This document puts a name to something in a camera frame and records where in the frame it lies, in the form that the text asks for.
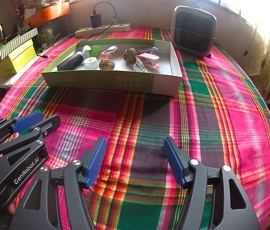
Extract white ledge board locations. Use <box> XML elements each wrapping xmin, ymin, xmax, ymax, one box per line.
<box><xmin>0</xmin><ymin>75</ymin><xmax>14</xmax><ymax>88</ymax></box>

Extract orange box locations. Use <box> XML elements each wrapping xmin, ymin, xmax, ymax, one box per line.
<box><xmin>23</xmin><ymin>3</ymin><xmax>70</xmax><ymax>28</ymax></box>

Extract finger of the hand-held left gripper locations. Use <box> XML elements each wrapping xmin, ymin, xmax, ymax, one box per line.
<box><xmin>0</xmin><ymin>111</ymin><xmax>44</xmax><ymax>141</ymax></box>
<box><xmin>0</xmin><ymin>114</ymin><xmax>61</xmax><ymax>166</ymax></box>

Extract cream dotted curtain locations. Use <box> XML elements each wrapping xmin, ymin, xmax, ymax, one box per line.
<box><xmin>242</xmin><ymin>2</ymin><xmax>270</xmax><ymax>103</ymax></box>

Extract red berry branches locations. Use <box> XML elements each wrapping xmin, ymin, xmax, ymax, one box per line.
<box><xmin>6</xmin><ymin>0</ymin><xmax>29</xmax><ymax>20</ymax></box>

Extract yellow-green box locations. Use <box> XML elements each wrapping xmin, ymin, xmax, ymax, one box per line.
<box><xmin>0</xmin><ymin>38</ymin><xmax>37</xmax><ymax>78</ymax></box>

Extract black charger cable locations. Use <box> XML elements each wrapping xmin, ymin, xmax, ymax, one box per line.
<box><xmin>36</xmin><ymin>2</ymin><xmax>116</xmax><ymax>59</ymax></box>

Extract black rectangular device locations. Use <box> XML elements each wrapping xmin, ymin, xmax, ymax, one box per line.
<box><xmin>57</xmin><ymin>53</ymin><xmax>85</xmax><ymax>72</ymax></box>

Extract brown walnut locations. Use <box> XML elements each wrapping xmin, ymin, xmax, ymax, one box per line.
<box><xmin>123</xmin><ymin>48</ymin><xmax>138</xmax><ymax>64</ymax></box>
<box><xmin>99</xmin><ymin>59</ymin><xmax>115</xmax><ymax>71</ymax></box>

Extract pink gadget with mint circle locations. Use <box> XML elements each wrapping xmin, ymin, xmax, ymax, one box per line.
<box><xmin>101</xmin><ymin>45</ymin><xmax>118</xmax><ymax>59</ymax></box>

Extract white tape roll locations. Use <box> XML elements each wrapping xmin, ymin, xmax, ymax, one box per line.
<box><xmin>84</xmin><ymin>57</ymin><xmax>99</xmax><ymax>70</ymax></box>

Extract green label jar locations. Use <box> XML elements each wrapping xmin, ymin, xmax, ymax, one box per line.
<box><xmin>38</xmin><ymin>26</ymin><xmax>55</xmax><ymax>48</ymax></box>

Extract white handled tool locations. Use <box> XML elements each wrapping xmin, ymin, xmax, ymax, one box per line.
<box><xmin>137</xmin><ymin>47</ymin><xmax>159</xmax><ymax>53</ymax></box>

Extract green white striped box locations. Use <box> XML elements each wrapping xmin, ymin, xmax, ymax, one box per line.
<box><xmin>0</xmin><ymin>27</ymin><xmax>38</xmax><ymax>60</ymax></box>

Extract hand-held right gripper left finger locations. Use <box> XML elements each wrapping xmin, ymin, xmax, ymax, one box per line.
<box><xmin>9</xmin><ymin>136</ymin><xmax>108</xmax><ymax>230</ymax></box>

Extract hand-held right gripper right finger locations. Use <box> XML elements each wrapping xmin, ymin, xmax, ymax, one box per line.
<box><xmin>162</xmin><ymin>136</ymin><xmax>261</xmax><ymax>230</ymax></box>

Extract black charger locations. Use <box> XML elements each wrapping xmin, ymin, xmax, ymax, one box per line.
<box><xmin>90</xmin><ymin>14</ymin><xmax>102</xmax><ymax>28</ymax></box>

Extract white green spool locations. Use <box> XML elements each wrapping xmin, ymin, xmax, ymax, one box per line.
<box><xmin>82</xmin><ymin>45</ymin><xmax>100</xmax><ymax>58</ymax></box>

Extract beige power strip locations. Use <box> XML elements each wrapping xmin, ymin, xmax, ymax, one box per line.
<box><xmin>75</xmin><ymin>23</ymin><xmax>131</xmax><ymax>37</ymax></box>

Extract pink white clip gadget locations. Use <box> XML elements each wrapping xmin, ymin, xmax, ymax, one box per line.
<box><xmin>136</xmin><ymin>53</ymin><xmax>160</xmax><ymax>64</ymax></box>

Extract grey space heater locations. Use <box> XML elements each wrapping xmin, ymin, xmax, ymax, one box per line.
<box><xmin>170</xmin><ymin>5</ymin><xmax>217</xmax><ymax>58</ymax></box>

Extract pink green plaid blanket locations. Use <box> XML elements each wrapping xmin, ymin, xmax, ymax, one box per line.
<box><xmin>0</xmin><ymin>27</ymin><xmax>270</xmax><ymax>230</ymax></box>

